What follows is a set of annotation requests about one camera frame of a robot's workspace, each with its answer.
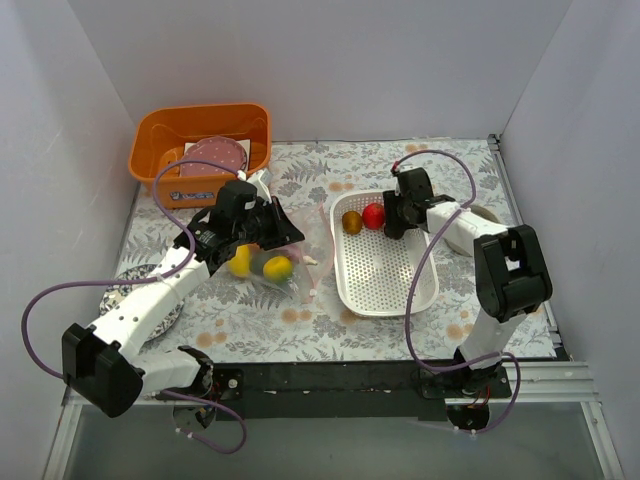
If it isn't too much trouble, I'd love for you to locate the purple eggplant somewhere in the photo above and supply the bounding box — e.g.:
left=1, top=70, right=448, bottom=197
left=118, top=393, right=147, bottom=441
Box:
left=281, top=245, right=318, bottom=266

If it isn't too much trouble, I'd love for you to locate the green lime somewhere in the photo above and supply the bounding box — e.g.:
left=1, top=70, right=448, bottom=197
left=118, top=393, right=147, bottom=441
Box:
left=262, top=255, right=294, bottom=285

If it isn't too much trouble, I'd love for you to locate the clear zip top bag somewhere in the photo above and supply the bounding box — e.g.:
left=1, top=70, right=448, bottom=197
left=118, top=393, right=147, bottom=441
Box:
left=239, top=203, right=334, bottom=303

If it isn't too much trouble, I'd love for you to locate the yellow mango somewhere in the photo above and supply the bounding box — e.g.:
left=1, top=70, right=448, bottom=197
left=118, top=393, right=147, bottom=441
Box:
left=227, top=245, right=251, bottom=278

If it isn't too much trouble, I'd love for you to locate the white perforated plastic basket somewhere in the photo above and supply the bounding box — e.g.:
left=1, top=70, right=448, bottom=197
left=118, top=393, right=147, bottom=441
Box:
left=330, top=190, right=429, bottom=318

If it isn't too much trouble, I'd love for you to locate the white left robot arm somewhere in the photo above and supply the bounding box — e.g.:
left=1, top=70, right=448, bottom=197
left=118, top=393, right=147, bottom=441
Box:
left=62, top=180, right=305, bottom=418

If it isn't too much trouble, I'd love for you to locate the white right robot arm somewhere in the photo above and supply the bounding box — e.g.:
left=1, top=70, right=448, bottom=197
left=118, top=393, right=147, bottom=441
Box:
left=383, top=167, right=553, bottom=398

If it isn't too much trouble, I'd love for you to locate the red apple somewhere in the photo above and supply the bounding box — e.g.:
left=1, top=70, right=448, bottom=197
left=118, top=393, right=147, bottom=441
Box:
left=361, top=203, right=386, bottom=230

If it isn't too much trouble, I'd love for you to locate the brown kiwi fruit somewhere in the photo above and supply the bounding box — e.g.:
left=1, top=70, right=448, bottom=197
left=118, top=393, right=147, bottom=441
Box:
left=341, top=211, right=363, bottom=235

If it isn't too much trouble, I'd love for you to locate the pink polka dot plate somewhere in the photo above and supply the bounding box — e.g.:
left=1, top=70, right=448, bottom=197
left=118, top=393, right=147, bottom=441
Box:
left=179, top=136, right=249, bottom=177

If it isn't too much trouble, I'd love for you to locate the floral patterned table mat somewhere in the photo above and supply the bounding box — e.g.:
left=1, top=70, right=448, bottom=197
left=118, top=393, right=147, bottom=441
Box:
left=99, top=138, right=559, bottom=364

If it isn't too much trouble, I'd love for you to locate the beige ceramic bowl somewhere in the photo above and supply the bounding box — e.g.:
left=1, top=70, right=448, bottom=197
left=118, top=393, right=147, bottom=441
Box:
left=445, top=204, right=502, bottom=257

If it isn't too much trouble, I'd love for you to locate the orange plastic tub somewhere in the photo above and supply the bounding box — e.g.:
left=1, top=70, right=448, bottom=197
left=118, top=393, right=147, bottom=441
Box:
left=129, top=103, right=271, bottom=208

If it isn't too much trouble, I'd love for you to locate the blue floral plate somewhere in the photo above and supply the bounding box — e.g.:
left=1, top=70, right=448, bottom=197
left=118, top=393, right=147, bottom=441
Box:
left=99, top=264, right=185, bottom=343

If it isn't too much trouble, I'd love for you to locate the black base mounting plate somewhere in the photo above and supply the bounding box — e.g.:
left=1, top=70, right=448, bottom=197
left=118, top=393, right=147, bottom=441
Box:
left=201, top=361, right=512, bottom=421

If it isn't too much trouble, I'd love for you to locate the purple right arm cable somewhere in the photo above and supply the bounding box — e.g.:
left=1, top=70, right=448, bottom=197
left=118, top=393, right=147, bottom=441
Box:
left=392, top=148, right=521, bottom=434

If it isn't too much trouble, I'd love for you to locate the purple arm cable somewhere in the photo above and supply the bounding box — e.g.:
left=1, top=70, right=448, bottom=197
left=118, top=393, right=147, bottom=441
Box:
left=20, top=158, right=248, bottom=455
left=392, top=148, right=521, bottom=434

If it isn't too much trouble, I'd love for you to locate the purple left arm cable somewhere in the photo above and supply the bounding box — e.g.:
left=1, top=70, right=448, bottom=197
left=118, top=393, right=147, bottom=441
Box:
left=20, top=158, right=248, bottom=455

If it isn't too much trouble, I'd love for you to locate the aluminium table edge rail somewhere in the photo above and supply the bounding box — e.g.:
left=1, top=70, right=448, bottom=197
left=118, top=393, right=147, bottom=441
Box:
left=487, top=132, right=626, bottom=480

